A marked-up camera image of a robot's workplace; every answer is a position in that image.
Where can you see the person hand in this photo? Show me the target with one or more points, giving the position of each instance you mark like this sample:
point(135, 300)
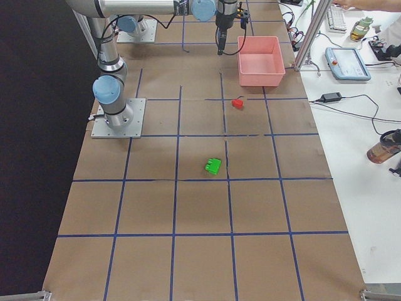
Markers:
point(344, 4)

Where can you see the green toy block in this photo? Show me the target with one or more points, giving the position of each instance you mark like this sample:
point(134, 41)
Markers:
point(213, 166)

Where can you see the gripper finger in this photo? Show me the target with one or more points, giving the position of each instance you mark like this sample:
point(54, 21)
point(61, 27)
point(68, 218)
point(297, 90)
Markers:
point(221, 41)

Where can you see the teach pendant tablet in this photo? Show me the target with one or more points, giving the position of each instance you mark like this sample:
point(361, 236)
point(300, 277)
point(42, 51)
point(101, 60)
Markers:
point(346, 64)

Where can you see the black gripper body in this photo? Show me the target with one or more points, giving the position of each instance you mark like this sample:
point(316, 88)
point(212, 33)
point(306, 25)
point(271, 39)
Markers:
point(224, 19)

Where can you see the white keyboard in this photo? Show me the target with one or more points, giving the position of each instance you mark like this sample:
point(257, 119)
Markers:
point(335, 20)

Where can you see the pink plastic box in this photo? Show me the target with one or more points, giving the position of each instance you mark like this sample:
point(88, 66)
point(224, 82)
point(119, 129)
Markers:
point(260, 62)

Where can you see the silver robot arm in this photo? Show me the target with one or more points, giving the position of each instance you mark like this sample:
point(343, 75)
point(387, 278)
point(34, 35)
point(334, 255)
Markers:
point(108, 88)
point(133, 25)

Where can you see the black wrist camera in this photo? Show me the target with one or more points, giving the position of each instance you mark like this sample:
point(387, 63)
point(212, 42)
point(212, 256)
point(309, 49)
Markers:
point(243, 15)

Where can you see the red toy block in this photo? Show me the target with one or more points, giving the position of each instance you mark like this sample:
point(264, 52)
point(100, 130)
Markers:
point(237, 103)

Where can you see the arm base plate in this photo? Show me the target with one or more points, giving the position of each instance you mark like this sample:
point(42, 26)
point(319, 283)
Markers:
point(147, 38)
point(127, 124)

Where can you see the black power adapter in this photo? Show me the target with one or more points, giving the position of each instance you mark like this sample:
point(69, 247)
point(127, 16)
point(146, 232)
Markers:
point(330, 97)

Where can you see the aluminium frame post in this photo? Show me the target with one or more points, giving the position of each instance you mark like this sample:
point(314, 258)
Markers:
point(313, 29)

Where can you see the brown water bottle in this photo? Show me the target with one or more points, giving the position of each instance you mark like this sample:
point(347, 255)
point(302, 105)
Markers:
point(387, 147)

